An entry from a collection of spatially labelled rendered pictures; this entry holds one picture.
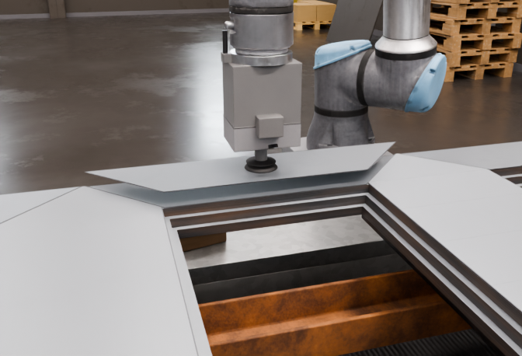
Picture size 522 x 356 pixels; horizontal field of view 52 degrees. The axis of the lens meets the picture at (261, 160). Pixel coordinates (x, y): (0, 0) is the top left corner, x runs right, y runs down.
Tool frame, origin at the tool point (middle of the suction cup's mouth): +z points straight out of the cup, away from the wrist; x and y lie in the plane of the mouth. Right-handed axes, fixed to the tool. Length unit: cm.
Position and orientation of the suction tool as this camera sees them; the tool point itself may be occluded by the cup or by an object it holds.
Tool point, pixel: (261, 176)
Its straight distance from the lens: 70.1
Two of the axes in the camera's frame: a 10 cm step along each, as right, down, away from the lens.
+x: -2.6, -3.4, 9.0
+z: 0.0, 9.4, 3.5
